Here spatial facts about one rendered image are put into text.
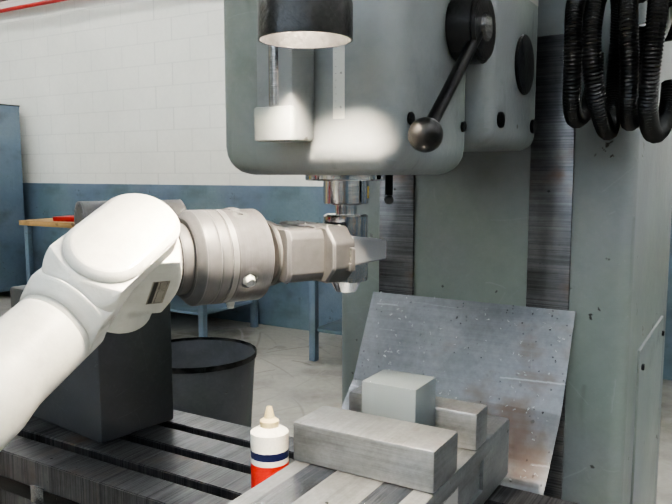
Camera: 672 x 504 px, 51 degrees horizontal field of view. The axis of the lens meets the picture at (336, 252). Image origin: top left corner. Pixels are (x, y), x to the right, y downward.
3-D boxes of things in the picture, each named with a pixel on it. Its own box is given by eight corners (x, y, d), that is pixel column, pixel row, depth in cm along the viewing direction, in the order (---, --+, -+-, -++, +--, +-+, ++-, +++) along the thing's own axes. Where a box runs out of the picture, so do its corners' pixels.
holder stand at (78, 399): (100, 445, 92) (95, 293, 90) (14, 410, 105) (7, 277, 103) (174, 419, 101) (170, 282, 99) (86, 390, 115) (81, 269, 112)
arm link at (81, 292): (196, 217, 60) (97, 310, 50) (171, 285, 66) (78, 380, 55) (133, 178, 60) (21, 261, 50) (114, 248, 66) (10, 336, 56)
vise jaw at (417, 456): (433, 495, 62) (434, 451, 62) (292, 460, 70) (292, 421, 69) (458, 470, 67) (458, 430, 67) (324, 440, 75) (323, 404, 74)
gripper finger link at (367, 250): (381, 263, 74) (333, 267, 71) (382, 233, 74) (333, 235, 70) (391, 265, 73) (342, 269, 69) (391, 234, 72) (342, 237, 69)
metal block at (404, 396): (414, 449, 69) (415, 389, 69) (361, 437, 72) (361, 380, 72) (435, 432, 74) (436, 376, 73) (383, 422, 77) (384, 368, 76)
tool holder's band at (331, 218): (371, 222, 76) (371, 213, 76) (364, 225, 71) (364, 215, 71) (328, 221, 77) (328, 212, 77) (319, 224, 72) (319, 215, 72)
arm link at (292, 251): (357, 207, 67) (243, 210, 60) (356, 307, 68) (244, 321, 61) (289, 202, 77) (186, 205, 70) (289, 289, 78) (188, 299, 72)
